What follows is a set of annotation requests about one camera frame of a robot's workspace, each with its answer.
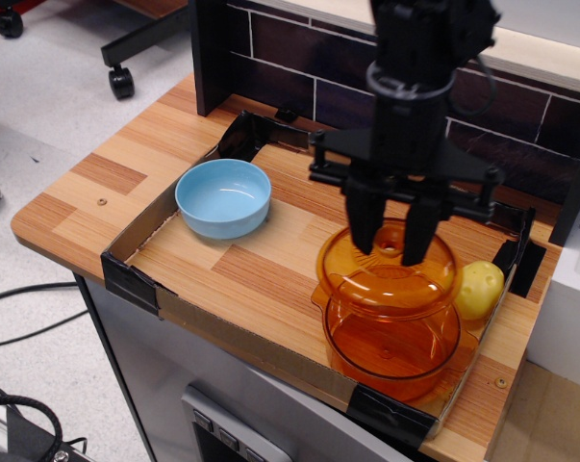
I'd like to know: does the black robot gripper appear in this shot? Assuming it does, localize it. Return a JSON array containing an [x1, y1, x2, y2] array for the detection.
[[309, 64, 504, 267]]

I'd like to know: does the orange transparent pot lid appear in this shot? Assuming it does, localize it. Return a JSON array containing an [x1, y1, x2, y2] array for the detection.
[[316, 218, 461, 320]]

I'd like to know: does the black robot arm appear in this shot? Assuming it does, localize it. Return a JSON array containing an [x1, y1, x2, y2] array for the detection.
[[309, 1, 505, 267]]

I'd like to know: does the orange transparent pot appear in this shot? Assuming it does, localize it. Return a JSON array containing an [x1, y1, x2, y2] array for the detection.
[[312, 287, 479, 408]]

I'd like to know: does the yellow toy potato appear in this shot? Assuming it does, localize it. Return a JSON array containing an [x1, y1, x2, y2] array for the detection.
[[454, 261, 505, 321]]

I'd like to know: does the cardboard fence with black tape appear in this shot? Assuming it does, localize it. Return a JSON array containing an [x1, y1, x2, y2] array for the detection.
[[101, 111, 554, 449]]

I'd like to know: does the light blue bowl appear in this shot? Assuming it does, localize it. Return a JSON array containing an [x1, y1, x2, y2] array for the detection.
[[174, 159, 272, 240]]

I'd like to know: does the grey toy oven front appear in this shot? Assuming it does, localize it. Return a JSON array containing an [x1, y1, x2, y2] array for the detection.
[[181, 382, 295, 462]]

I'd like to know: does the black office chair base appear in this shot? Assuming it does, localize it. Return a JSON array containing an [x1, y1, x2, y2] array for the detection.
[[0, 0, 194, 101]]

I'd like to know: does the black equipment bottom left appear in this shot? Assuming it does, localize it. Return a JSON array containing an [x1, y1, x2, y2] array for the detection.
[[0, 389, 89, 461]]

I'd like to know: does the black floor cable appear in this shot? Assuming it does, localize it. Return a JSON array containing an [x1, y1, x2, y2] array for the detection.
[[0, 282, 89, 351]]

